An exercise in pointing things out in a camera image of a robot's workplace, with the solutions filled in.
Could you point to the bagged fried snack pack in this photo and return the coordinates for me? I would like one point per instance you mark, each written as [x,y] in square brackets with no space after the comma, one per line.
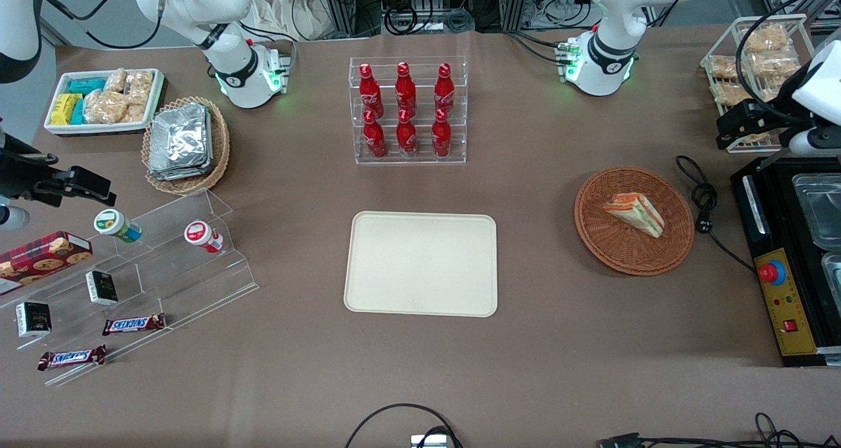
[767,39]
[730,93]
[775,64]
[723,67]

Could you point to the beige rectangular tray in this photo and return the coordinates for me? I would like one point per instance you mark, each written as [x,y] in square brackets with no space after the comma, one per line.
[420,264]

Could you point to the small teal snack pack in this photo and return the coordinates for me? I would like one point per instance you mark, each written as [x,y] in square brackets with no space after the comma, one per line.
[78,113]

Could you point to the small silver device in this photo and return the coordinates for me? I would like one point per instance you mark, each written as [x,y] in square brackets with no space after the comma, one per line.
[430,441]

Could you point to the long teal snack pack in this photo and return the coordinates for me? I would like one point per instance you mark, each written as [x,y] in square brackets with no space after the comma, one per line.
[85,85]

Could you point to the white cloth bag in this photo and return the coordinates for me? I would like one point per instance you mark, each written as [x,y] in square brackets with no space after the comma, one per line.
[289,11]

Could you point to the black food warmer appliance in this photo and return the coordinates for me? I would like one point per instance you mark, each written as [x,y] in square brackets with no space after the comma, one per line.
[782,238]

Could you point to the clear acrylic stepped display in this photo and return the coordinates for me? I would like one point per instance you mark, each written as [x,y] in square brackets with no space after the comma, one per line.
[177,284]

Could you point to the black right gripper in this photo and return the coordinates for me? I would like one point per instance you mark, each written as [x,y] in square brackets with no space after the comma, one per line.
[20,172]

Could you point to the red plaid cookie box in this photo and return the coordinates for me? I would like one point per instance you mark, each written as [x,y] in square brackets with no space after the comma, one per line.
[43,259]

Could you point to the green lid yogurt cup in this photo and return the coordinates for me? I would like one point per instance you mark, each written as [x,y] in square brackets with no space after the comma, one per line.
[113,223]

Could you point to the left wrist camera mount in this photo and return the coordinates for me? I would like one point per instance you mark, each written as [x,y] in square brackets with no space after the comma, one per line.
[811,142]

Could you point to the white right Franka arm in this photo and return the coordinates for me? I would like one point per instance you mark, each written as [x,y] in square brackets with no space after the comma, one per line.
[230,47]

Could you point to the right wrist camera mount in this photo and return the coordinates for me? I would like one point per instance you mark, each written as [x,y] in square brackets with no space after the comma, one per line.
[12,218]

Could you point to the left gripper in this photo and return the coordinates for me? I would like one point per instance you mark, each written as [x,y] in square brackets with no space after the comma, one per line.
[774,112]

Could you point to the red cola bottle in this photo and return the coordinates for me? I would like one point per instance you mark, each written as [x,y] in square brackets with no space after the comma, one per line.
[369,92]
[445,90]
[441,138]
[406,138]
[374,139]
[405,90]

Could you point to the red lid yogurt cup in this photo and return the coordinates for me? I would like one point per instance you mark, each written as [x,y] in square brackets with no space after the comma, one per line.
[200,234]

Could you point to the yellow snack pack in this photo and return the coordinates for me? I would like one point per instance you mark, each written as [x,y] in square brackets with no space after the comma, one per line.
[64,108]

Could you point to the triangular sandwich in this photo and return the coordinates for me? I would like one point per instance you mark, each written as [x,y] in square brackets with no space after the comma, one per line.
[636,213]

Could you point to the small steel pan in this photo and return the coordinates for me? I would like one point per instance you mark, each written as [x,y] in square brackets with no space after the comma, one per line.
[833,274]

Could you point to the large steel pan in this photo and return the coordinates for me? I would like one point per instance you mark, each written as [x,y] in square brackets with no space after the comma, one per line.
[821,205]

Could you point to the small black box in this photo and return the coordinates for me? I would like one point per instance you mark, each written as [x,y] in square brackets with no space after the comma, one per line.
[102,288]
[33,319]

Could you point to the white rectangular snack tray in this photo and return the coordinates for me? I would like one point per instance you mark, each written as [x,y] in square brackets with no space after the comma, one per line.
[98,130]

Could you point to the red emergency stop button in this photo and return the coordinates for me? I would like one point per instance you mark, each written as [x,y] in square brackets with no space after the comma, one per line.
[772,272]

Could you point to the stack of foil containers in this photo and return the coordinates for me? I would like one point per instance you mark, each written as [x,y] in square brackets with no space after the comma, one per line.
[181,142]

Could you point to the Snickers bar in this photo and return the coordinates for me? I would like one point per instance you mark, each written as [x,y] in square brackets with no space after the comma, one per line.
[133,324]
[71,357]

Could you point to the clear rice cracker pack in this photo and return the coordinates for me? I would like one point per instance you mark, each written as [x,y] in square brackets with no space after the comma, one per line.
[115,80]
[140,85]
[105,108]
[136,113]

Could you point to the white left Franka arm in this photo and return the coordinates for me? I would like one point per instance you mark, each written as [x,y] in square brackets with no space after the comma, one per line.
[614,34]

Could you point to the light oval wicker basket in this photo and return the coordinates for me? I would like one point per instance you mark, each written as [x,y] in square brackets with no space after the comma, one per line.
[220,152]

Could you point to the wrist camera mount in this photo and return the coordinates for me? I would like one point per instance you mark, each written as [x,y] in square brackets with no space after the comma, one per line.
[12,218]
[811,142]

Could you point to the round brown wicker basket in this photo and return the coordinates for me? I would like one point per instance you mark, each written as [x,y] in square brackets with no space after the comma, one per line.
[614,244]

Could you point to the clear acrylic bottle rack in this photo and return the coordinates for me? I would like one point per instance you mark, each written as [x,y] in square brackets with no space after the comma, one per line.
[420,160]

